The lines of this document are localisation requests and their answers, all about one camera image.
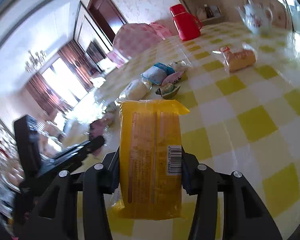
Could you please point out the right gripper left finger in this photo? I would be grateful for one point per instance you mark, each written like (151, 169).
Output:
(55, 214)

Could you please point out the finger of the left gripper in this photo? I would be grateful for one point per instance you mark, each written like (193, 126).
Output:
(71, 158)

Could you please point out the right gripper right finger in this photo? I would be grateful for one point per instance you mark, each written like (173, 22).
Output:
(245, 215)

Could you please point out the yellow cake package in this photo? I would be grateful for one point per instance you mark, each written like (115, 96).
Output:
(150, 159)

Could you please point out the white bun clear bag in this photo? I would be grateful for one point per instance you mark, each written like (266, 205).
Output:
(135, 90)

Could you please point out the green yellow snack packet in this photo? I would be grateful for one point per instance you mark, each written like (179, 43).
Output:
(167, 91)

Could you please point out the pink purple snack packet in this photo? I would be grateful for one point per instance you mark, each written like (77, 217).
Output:
(97, 127)

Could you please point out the crystal chandelier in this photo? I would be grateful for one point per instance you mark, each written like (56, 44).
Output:
(36, 61)

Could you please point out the blue clear seed bag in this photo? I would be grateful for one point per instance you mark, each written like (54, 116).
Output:
(157, 73)

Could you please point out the yellow checkered tablecloth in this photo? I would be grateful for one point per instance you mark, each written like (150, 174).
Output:
(248, 120)

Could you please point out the pink checkered covered chair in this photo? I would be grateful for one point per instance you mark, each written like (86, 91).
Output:
(134, 38)

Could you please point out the sandwich cake clear package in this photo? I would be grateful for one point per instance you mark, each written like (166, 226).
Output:
(236, 58)

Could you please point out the red thermos jug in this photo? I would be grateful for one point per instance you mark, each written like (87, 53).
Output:
(187, 25)

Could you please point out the wooden corner shelf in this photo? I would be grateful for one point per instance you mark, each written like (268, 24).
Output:
(209, 12)

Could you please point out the white floral teapot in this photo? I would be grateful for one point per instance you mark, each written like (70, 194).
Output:
(258, 15)

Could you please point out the white ornate chair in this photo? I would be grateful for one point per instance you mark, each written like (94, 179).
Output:
(281, 16)

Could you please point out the wall mounted television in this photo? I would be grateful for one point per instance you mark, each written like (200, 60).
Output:
(95, 52)

